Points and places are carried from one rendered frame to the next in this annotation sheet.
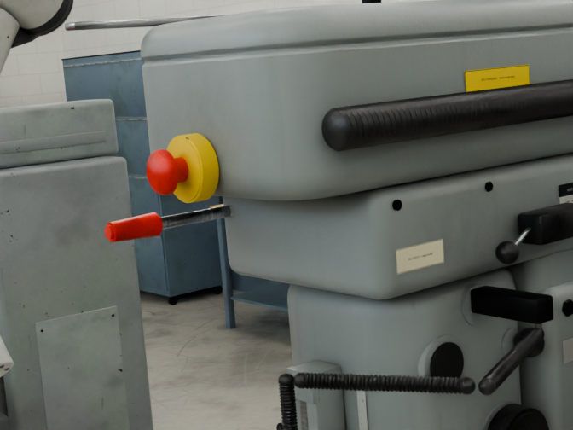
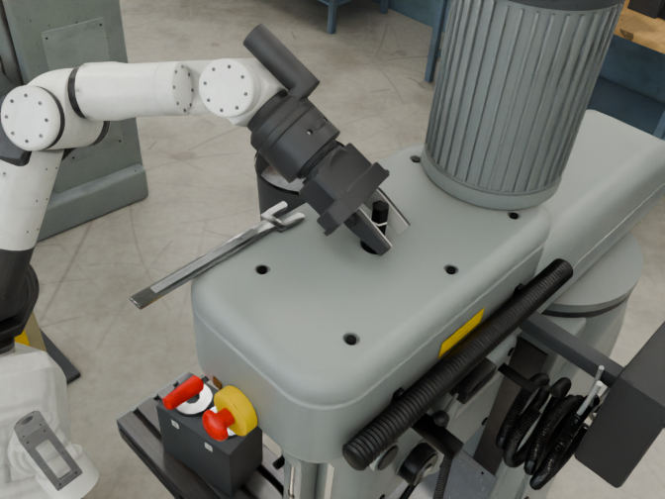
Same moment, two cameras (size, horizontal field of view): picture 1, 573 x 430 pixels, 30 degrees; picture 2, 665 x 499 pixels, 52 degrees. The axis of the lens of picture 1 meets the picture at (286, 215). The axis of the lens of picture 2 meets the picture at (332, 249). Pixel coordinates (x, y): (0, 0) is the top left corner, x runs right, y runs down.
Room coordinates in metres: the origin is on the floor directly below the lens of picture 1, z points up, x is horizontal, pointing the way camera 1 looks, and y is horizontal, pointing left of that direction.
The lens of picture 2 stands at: (0.46, 0.08, 2.46)
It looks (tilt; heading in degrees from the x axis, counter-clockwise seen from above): 42 degrees down; 349
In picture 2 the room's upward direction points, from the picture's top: 5 degrees clockwise
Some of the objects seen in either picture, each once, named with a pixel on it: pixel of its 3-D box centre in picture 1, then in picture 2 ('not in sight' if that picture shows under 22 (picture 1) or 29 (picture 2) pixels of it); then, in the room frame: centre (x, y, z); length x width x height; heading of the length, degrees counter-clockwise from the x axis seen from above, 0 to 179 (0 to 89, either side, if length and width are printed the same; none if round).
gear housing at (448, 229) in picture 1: (416, 212); not in sight; (1.11, -0.14, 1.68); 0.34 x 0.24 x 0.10; 128
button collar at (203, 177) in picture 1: (191, 168); (235, 410); (0.94, 0.08, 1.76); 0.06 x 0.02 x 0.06; 38
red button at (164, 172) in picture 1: (168, 171); (220, 422); (0.93, 0.10, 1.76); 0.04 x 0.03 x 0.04; 38
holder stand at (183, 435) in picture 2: not in sight; (211, 433); (1.40, 0.14, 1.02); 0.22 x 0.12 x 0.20; 48
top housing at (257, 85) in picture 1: (389, 89); (376, 283); (1.09, -0.11, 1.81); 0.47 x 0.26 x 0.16; 128
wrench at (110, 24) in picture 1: (179, 20); (220, 252); (1.07, 0.09, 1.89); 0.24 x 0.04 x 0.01; 129
